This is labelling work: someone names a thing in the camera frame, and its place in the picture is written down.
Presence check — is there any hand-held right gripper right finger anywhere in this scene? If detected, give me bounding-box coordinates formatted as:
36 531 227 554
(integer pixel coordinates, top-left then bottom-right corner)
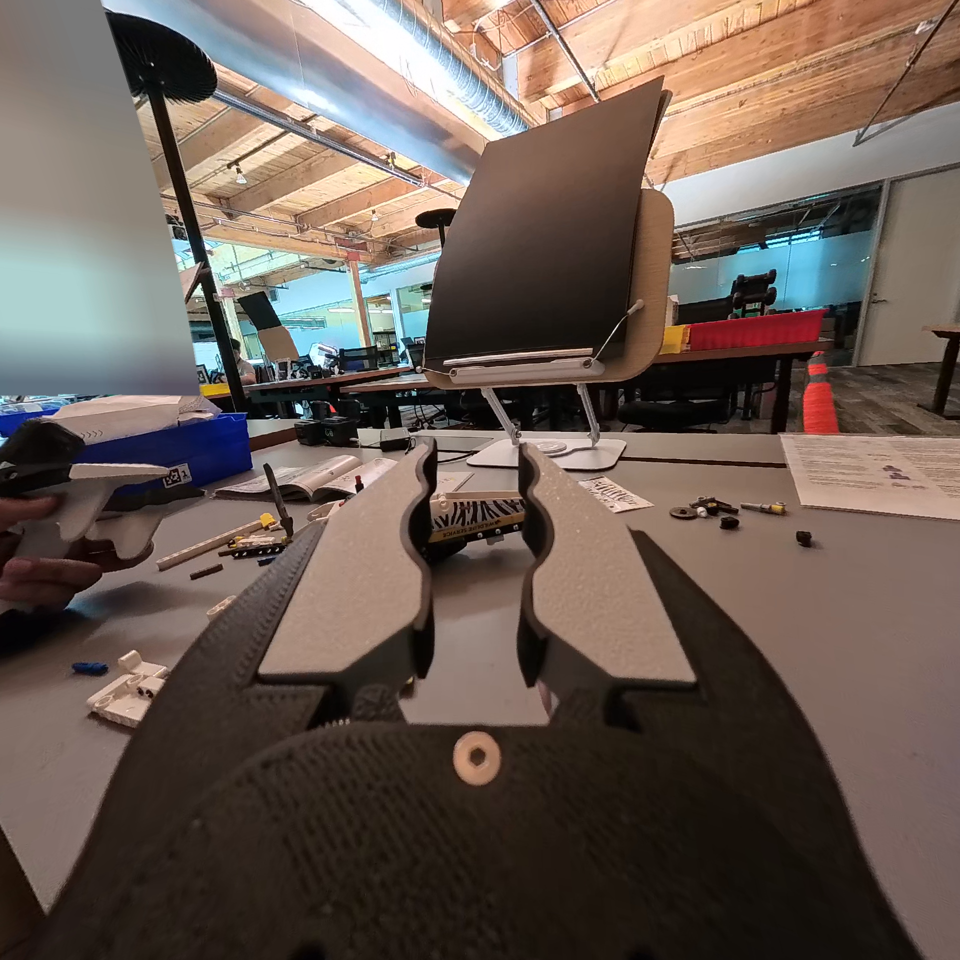
516 442 700 702

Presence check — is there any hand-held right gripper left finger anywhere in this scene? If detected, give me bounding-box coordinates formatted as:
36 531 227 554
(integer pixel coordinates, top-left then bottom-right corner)
257 437 439 690

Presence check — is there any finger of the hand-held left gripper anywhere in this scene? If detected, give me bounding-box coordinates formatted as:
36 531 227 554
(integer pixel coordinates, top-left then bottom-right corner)
89 509 163 563
52 462 173 543

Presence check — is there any lego airplane model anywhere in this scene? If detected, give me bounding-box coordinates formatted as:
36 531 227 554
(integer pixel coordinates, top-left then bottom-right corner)
262 462 527 563

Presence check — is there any white long holed lego beam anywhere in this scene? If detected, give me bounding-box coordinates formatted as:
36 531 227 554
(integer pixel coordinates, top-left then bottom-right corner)
155 516 261 573

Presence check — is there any lego instruction booklet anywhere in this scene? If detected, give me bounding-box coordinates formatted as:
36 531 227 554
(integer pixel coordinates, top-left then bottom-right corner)
213 453 399 504

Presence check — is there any white lego sub-assembly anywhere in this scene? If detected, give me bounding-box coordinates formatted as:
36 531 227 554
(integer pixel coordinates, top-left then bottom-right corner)
85 650 171 728

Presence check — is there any person's left hand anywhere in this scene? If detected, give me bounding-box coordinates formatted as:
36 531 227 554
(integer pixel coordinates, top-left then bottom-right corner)
0 495 105 613

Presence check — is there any white crumpled paper bag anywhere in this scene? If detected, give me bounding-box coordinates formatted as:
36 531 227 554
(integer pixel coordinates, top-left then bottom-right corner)
51 394 224 441

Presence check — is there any striped sticker sheet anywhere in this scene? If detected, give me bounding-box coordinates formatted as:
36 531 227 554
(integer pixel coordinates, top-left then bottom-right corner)
576 474 656 516

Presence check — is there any blue plastic bin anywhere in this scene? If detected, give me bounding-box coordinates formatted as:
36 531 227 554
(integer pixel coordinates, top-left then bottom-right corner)
0 408 253 498

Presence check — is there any black office chair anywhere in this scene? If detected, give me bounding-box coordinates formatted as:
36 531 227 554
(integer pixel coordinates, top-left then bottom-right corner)
618 396 733 435

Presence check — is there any background wooden desk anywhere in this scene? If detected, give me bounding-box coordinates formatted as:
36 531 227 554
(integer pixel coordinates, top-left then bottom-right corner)
246 364 426 419

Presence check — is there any long wooden table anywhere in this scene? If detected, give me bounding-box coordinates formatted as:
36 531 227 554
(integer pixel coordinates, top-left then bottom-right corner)
643 337 835 437

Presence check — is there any orange traffic cone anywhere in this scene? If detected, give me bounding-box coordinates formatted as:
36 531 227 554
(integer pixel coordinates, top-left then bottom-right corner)
801 351 840 435

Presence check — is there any wooden metal tablet stand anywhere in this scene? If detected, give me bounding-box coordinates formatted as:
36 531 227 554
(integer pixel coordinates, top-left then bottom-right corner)
421 187 678 473

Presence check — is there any printed paper sheet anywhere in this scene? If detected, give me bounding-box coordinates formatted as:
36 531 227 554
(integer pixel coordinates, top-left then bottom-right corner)
779 432 960 522

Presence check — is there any red plastic bin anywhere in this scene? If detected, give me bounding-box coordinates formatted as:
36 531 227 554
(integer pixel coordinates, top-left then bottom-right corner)
685 308 831 353

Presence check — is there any black floor lamp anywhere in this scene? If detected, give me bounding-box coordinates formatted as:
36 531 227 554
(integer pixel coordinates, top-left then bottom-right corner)
414 207 459 265
105 10 250 411

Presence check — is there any black stacked equipment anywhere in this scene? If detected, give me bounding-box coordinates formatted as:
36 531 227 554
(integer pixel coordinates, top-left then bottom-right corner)
730 269 778 321

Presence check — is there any black tablet screen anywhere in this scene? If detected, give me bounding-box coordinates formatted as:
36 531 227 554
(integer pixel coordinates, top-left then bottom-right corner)
423 75 670 370

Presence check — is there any small wooden table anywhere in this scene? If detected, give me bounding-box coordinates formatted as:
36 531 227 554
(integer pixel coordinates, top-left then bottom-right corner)
921 321 960 422

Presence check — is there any white door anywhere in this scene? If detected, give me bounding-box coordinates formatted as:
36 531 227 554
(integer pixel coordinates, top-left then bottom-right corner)
855 175 960 369

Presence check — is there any black camera box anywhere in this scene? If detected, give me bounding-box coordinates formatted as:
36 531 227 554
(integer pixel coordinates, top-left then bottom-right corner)
294 415 360 448

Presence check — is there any smooth silver ventilation duct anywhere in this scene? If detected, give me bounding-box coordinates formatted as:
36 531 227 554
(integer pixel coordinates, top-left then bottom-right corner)
105 0 483 189

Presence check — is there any ribbed silver ventilation duct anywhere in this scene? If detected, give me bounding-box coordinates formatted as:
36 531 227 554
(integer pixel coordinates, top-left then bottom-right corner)
373 0 535 141

